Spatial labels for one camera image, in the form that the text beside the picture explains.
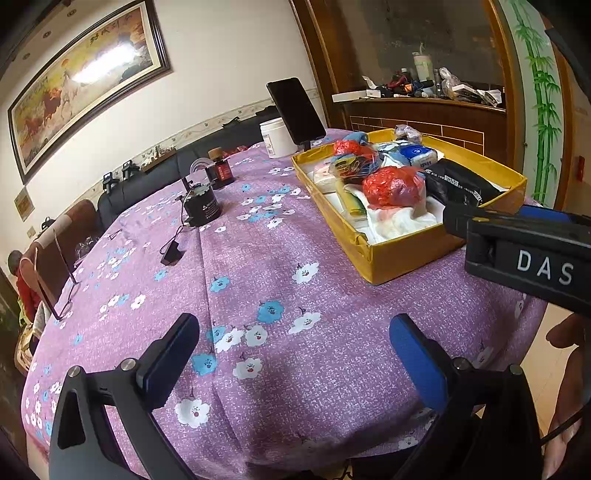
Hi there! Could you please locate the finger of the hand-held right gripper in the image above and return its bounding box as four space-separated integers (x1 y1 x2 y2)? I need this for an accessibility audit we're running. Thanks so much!
516 205 591 232
442 208 522 241

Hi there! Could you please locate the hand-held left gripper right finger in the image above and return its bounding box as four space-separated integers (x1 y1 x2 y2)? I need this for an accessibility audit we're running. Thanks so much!
389 313 555 480

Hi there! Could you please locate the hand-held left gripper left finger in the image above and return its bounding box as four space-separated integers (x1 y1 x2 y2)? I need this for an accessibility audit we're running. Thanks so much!
48 313 201 480

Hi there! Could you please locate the black foil bag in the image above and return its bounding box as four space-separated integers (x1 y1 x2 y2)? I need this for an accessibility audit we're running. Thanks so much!
425 159 502 206

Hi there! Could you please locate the white cotton cloth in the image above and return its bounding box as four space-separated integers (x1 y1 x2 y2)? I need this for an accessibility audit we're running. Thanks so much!
355 203 439 243

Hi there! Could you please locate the yellow cardboard box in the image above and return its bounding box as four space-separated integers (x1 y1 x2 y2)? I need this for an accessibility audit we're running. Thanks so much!
291 128 528 286

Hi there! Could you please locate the red plastic bag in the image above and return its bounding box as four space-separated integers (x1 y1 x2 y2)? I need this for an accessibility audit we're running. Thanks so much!
332 138 370 158
361 166 426 210

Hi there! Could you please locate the blue tissue pack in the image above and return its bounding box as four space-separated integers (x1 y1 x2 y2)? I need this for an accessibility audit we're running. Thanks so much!
397 144 446 169

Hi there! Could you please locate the person's right hand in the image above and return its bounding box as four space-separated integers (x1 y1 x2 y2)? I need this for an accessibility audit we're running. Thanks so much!
547 318 591 468

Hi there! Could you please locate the clear plastic bag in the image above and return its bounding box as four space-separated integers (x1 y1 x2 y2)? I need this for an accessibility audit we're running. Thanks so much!
392 124 423 145

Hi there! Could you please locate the wooden brick-pattern counter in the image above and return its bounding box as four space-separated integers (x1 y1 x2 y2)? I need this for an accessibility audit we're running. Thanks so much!
344 95 509 158

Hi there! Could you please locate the purple floral tablecloth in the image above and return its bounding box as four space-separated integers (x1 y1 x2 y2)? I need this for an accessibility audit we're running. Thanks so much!
21 128 548 480

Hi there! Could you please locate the bamboo print glass panel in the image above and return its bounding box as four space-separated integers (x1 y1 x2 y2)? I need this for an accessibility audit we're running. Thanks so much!
501 0 568 208

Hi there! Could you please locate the clutter of small tools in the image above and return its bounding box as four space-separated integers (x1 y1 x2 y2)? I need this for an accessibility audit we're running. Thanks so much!
362 65 506 109

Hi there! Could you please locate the pink tissue pack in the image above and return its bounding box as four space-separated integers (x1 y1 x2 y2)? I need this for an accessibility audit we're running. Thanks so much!
314 164 343 193

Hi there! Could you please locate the black metal canister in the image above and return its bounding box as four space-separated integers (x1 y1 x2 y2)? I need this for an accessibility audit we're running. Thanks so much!
178 175 223 228

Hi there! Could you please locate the white lidded cup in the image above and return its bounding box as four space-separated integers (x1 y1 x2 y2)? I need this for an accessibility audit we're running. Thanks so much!
412 44 435 83

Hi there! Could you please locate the white flat box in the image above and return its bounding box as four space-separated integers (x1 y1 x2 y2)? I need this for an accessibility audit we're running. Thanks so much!
331 89 383 103

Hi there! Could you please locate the brown upholstered chair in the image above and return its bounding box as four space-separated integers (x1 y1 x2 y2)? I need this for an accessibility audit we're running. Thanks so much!
21 198 100 301

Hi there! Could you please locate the black leather sofa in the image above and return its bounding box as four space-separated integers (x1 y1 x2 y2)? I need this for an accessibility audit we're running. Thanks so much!
96 113 296 227

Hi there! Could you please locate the black smartphone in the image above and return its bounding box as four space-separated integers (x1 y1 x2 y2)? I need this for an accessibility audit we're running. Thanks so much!
266 78 328 144

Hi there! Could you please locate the white plastic jar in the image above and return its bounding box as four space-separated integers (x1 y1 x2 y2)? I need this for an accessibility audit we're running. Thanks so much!
259 117 296 159

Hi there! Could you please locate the wooden ornament tray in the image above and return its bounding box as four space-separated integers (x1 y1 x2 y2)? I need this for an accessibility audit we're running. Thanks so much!
140 144 178 172

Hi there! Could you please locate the framed horse painting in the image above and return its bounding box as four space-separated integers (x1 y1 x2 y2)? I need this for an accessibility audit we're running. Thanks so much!
7 0 174 185

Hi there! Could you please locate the thin metal frame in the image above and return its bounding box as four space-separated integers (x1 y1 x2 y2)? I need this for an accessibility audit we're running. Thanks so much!
52 228 83 321

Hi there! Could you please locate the small wall calendar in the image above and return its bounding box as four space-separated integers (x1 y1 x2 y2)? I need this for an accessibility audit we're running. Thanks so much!
14 190 35 221

